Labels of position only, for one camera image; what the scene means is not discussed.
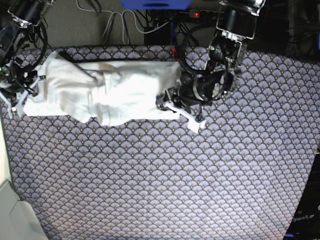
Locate black box with OpenArm label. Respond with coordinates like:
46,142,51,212
284,154,320,240

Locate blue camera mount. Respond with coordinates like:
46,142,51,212
121,0,191,10

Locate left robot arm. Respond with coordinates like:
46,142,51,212
156,0,266,132

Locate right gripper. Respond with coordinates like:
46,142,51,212
0,60,40,119

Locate white power strip red switch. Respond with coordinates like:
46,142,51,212
186,9,219,21

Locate black power adapter box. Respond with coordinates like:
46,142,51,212
144,24,173,46

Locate white T-shirt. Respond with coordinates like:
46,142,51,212
23,51,181,127

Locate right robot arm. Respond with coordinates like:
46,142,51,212
0,0,56,119

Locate fan patterned table cloth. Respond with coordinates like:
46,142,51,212
0,51,320,240

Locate white grey cables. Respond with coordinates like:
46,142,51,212
76,0,171,45

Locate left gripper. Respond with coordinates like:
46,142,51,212
155,70,234,133

